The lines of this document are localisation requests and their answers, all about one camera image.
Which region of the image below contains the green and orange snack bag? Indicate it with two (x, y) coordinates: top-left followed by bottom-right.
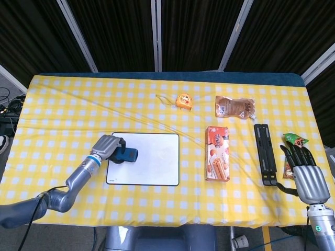
(282, 132), (310, 179)

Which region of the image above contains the white whiteboard with black frame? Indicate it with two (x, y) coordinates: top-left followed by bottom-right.
(106, 132), (181, 187)

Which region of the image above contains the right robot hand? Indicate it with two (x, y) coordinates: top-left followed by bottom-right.
(276, 144), (331, 204)

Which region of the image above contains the brown snack pouch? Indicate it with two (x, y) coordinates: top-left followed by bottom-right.
(215, 95), (256, 120)

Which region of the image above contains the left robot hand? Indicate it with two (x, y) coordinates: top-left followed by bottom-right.
(90, 134), (127, 164)

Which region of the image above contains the orange biscuit box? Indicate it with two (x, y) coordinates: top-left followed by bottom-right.
(204, 125), (231, 181)

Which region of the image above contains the black folding stand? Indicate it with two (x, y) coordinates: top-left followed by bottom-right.
(253, 123), (280, 187)

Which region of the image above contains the orange tape measure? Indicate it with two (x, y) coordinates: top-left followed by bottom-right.
(155, 94), (193, 111)

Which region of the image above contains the white paper cup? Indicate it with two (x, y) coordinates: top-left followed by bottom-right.
(231, 234), (250, 249)

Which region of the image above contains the yellow checkered tablecloth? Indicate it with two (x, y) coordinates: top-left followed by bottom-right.
(0, 75), (335, 230)

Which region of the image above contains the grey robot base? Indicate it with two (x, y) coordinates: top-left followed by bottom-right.
(105, 225), (218, 251)

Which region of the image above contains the black cable bundle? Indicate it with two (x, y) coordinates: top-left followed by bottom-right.
(0, 87), (26, 123)

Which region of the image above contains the blue whiteboard eraser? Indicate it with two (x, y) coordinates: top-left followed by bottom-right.
(114, 147), (138, 163)

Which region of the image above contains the black and white shoe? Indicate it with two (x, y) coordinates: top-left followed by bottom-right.
(0, 135), (10, 155)

